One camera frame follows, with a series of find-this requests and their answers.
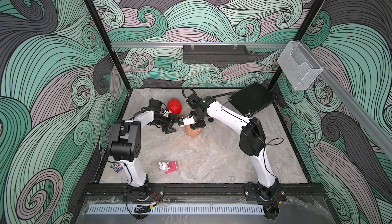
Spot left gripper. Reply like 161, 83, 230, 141
153, 114, 181, 134

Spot peach piggy bank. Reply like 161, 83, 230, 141
184, 125, 202, 138

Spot red piggy bank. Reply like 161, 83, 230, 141
167, 98, 182, 114

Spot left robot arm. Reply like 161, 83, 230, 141
107, 99, 181, 199

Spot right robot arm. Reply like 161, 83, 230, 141
182, 94, 284, 202

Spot white bunny on pink base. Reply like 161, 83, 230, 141
158, 161, 178, 174

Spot black square plate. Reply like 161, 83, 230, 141
229, 83, 277, 118

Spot small blue card box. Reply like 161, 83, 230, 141
110, 163, 124, 174

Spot white vented strip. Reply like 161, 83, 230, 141
86, 204, 264, 215

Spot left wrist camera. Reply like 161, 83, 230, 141
162, 110, 172, 118

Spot black perforated wall tray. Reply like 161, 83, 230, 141
182, 45, 249, 65

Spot aluminium back rail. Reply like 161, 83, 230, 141
111, 41, 287, 49

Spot aluminium rail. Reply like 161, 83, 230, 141
111, 41, 287, 49
303, 44, 392, 158

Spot clear plastic wall bin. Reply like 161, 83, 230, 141
278, 41, 324, 91

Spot aluminium right rail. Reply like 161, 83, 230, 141
303, 44, 392, 158

